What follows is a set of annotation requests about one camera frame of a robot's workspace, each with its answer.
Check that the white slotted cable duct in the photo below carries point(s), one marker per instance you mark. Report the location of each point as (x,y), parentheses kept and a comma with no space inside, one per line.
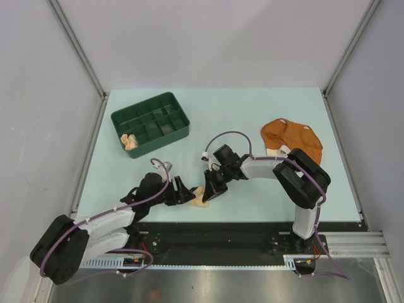
(133,262)

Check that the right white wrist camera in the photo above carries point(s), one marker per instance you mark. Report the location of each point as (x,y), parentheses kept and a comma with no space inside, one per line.
(211,160)

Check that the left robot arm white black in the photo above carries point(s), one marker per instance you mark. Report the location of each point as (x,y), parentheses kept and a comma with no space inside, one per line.
(132,208)

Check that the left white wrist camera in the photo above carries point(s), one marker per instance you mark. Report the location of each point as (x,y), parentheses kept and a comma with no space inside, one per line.
(163,170)

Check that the beige navy-trimmed underwear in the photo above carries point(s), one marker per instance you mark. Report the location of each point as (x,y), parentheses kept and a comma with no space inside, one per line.
(198,200)

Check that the aluminium frame post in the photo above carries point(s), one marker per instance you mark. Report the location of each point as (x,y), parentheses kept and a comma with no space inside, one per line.
(365,21)
(68,30)

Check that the orange brown underwear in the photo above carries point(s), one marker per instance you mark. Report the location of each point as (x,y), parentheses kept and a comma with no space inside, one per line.
(281,136)

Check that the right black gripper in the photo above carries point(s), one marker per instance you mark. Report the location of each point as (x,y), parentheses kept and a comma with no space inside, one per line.
(212,189)

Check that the peach boxer underwear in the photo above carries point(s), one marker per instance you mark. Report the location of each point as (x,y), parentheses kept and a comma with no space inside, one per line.
(129,141)

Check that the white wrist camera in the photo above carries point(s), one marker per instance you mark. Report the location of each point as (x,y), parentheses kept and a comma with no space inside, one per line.
(163,170)
(211,160)

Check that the left aluminium frame post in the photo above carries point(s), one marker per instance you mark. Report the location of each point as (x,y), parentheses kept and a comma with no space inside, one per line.
(68,30)

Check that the green compartment tray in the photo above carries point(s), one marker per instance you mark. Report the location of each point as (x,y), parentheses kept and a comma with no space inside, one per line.
(155,122)

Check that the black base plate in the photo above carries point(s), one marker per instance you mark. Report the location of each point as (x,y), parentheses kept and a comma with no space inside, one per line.
(222,256)

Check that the right aluminium frame post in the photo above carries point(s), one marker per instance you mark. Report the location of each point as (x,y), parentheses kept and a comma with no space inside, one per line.
(365,21)

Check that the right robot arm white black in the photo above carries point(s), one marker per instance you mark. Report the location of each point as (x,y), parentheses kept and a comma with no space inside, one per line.
(303,180)

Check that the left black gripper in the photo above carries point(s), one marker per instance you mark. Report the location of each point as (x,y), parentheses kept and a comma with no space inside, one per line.
(180,196)

